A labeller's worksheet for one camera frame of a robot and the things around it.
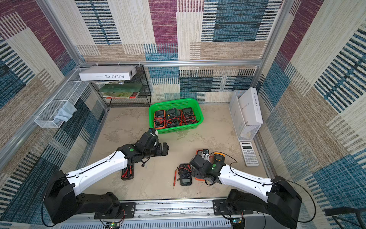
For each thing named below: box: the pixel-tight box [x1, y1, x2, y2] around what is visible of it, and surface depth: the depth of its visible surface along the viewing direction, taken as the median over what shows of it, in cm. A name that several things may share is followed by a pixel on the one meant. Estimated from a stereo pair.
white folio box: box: [78, 65, 138, 81], surface depth 81 cm
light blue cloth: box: [53, 101, 78, 125], surface depth 70 cm
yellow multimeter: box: [213, 152, 225, 164], surface depth 90 cm
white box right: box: [237, 87, 264, 126], surface depth 92 cm
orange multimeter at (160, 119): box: [153, 109, 167, 130], surface depth 104 cm
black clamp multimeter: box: [178, 163, 193, 187], surface depth 83 cm
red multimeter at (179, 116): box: [176, 109, 183, 126], surface depth 110 cm
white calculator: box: [239, 141, 260, 167], surface depth 93 cm
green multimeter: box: [165, 107, 180, 128], surface depth 101 cm
